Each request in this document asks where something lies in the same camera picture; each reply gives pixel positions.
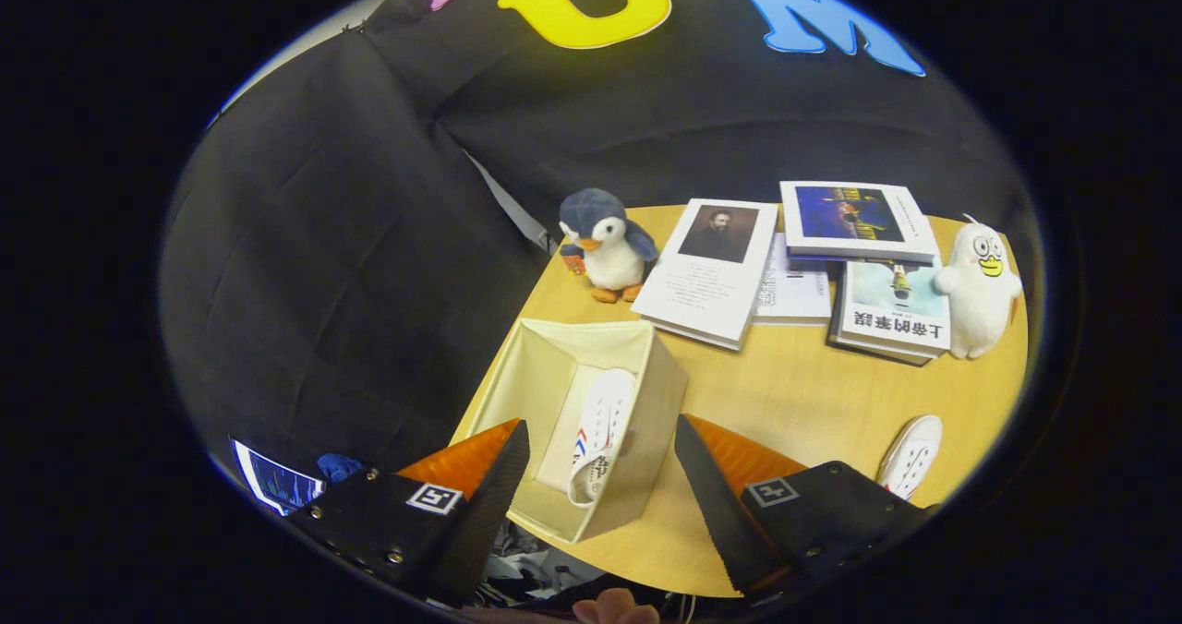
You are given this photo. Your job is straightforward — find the white duck plush toy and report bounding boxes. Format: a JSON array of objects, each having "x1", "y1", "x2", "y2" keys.
[{"x1": 933, "y1": 215, "x2": 1025, "y2": 361}]

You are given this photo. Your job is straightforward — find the white striped canvas shoe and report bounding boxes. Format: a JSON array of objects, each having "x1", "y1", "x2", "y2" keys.
[
  {"x1": 875, "y1": 414, "x2": 945, "y2": 501},
  {"x1": 567, "y1": 368, "x2": 639, "y2": 508}
]

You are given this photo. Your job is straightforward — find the blue lit screen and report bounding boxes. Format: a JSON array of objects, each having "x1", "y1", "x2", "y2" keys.
[{"x1": 229, "y1": 438, "x2": 326, "y2": 518}]

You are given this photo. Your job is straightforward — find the thin white lettered book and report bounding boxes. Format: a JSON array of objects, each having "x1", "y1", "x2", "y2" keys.
[{"x1": 753, "y1": 232, "x2": 837, "y2": 328}]

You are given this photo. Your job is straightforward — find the beige fabric storage box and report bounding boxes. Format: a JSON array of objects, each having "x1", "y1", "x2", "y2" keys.
[{"x1": 452, "y1": 319, "x2": 690, "y2": 545}]

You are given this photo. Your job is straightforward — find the blue night picture book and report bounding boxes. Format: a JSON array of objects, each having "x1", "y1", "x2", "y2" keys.
[{"x1": 778, "y1": 179, "x2": 941, "y2": 266}]

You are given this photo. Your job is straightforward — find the thick pale green book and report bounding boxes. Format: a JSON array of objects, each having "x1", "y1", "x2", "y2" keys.
[{"x1": 826, "y1": 257, "x2": 953, "y2": 367}]

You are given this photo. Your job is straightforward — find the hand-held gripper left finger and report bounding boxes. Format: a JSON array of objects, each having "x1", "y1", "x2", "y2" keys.
[{"x1": 286, "y1": 418, "x2": 532, "y2": 606}]

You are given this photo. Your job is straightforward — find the blue penguin plush toy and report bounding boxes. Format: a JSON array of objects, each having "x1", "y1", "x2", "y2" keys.
[{"x1": 557, "y1": 187, "x2": 662, "y2": 306}]

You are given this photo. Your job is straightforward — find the blue cloth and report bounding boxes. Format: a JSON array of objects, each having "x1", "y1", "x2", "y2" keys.
[{"x1": 317, "y1": 453, "x2": 367, "y2": 486}]

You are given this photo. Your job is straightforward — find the white portrait cover book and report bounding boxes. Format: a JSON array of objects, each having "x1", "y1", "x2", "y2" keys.
[{"x1": 631, "y1": 198, "x2": 780, "y2": 353}]

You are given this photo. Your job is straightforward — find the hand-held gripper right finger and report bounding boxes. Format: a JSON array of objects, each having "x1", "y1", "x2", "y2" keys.
[{"x1": 674, "y1": 414, "x2": 929, "y2": 599}]

